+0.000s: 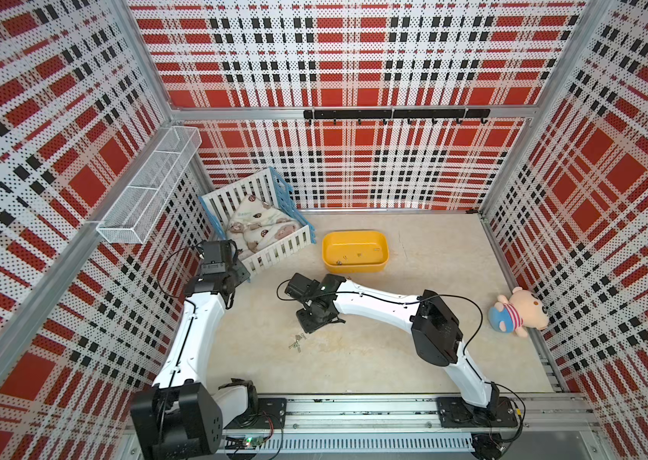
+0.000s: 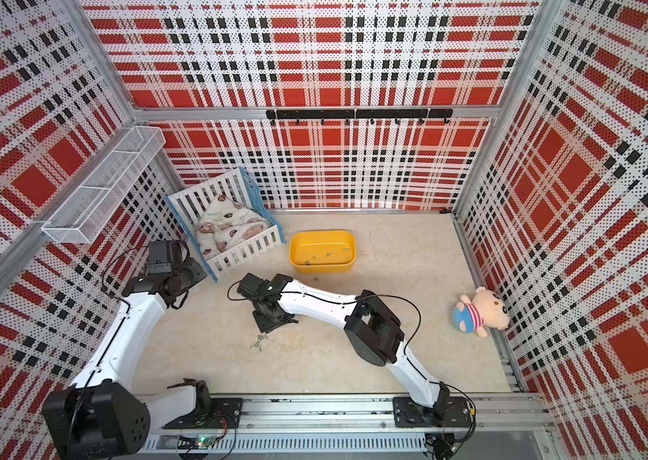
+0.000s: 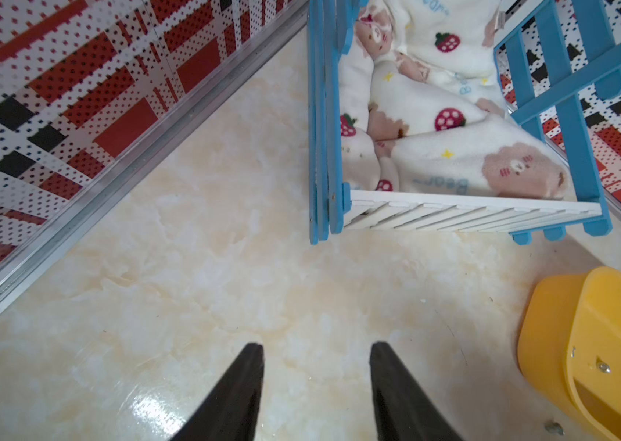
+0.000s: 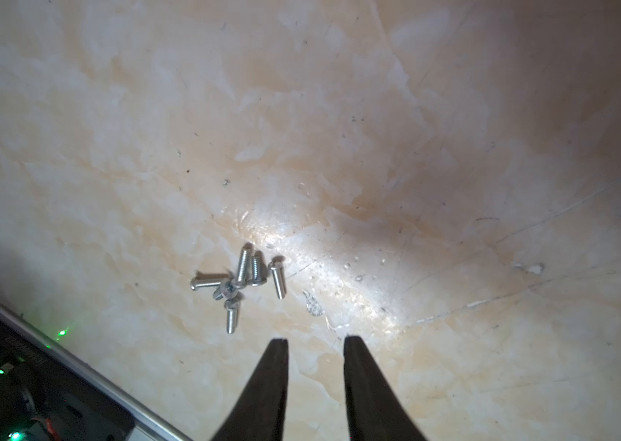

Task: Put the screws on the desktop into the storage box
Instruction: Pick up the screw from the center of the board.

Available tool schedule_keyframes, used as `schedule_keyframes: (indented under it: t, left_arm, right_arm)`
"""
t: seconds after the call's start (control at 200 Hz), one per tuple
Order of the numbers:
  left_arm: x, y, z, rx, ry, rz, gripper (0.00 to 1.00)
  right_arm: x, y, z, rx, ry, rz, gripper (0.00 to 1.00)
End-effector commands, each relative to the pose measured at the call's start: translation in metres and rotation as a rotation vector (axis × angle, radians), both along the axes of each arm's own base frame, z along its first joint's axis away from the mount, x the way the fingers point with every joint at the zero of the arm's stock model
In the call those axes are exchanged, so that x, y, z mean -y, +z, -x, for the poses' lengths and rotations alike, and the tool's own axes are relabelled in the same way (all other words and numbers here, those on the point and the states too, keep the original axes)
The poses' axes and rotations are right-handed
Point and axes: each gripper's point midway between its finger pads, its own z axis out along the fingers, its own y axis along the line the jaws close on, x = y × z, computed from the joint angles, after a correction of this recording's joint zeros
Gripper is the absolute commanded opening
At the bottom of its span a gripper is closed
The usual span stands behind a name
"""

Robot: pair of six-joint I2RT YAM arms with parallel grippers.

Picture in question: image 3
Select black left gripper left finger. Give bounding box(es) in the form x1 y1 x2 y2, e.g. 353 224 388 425
172 343 265 441

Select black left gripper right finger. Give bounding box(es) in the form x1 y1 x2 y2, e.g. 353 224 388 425
369 342 461 441

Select yellow plastic storage box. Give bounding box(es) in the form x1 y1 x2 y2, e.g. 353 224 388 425
517 266 621 440

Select white patterned blanket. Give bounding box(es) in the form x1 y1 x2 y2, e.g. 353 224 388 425
338 1 571 200

